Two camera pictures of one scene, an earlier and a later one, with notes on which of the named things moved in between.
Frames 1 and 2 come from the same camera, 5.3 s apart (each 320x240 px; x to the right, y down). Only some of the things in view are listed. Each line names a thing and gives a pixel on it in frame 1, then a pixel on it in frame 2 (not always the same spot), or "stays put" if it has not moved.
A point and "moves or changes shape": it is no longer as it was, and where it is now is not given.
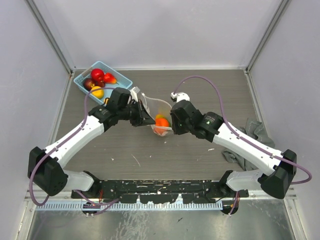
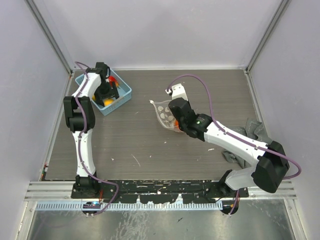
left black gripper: (142, 115) to (112, 92)
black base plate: (161, 191) stays put
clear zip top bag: (161, 112) moves or changes shape
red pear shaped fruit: (109, 78) stays put
